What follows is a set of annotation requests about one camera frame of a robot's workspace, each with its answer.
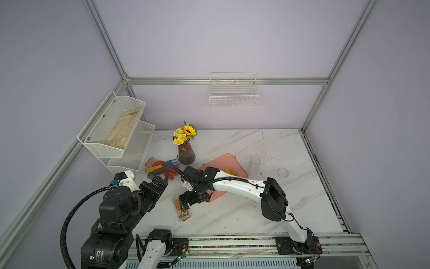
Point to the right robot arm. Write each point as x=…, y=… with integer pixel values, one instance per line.
x=267, y=193

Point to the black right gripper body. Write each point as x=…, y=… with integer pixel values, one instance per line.
x=188, y=198

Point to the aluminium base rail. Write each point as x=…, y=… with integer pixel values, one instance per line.
x=243, y=251

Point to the aluminium frame profile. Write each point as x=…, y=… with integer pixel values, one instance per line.
x=23, y=222

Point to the white mesh wall basket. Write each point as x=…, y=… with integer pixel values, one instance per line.
x=98, y=128

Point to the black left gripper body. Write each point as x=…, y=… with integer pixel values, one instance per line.
x=150, y=196

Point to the purple ribbed glass vase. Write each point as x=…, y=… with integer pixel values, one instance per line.
x=186, y=153

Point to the clear jar with brown cookies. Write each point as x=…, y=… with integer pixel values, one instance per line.
x=183, y=215

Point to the pink plastic tray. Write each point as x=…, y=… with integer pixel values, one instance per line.
x=229, y=162

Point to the orange cookies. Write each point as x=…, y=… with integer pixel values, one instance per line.
x=231, y=172

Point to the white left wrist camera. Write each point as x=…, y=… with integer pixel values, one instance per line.
x=125, y=179

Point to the clear plastic jar lid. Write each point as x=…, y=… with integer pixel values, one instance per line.
x=283, y=172

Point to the white wire wall basket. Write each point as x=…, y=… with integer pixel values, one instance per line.
x=233, y=90

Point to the yellow sunflower bouquet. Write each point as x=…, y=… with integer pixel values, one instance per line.
x=184, y=134

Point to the red rubber glove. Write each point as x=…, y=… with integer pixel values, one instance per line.
x=172, y=172

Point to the beige cloth in basket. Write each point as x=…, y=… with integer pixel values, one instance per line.
x=123, y=129

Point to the clear plastic cookie jar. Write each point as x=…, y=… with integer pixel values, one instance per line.
x=254, y=165

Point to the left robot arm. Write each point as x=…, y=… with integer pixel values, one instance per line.
x=123, y=207

